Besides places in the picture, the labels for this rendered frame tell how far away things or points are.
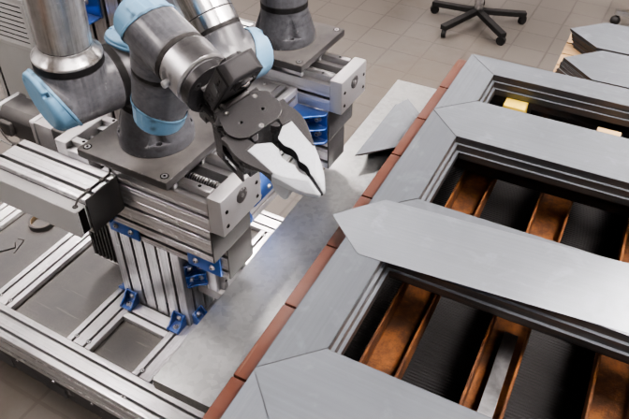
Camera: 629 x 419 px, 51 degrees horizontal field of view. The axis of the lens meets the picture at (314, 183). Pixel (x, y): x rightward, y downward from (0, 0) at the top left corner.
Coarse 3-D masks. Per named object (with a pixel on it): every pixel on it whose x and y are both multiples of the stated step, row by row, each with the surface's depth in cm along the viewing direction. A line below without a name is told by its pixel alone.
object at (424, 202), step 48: (480, 96) 177; (528, 96) 183; (576, 96) 178; (480, 144) 161; (432, 192) 151; (624, 192) 149; (432, 288) 130; (336, 336) 116; (576, 336) 120; (624, 336) 116
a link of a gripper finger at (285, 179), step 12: (264, 144) 73; (264, 156) 72; (276, 156) 72; (276, 168) 71; (288, 168) 71; (276, 180) 71; (288, 180) 71; (300, 180) 71; (312, 180) 71; (276, 192) 76; (288, 192) 73; (300, 192) 71; (312, 192) 71
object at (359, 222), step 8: (384, 200) 143; (360, 208) 142; (368, 208) 142; (376, 208) 142; (352, 216) 139; (360, 216) 139; (368, 216) 139; (376, 216) 139; (344, 224) 137; (352, 224) 137; (360, 224) 137; (368, 224) 137; (344, 232) 136; (352, 232) 136; (360, 232) 136; (368, 232) 136; (352, 240) 134; (360, 240) 134; (360, 248) 132
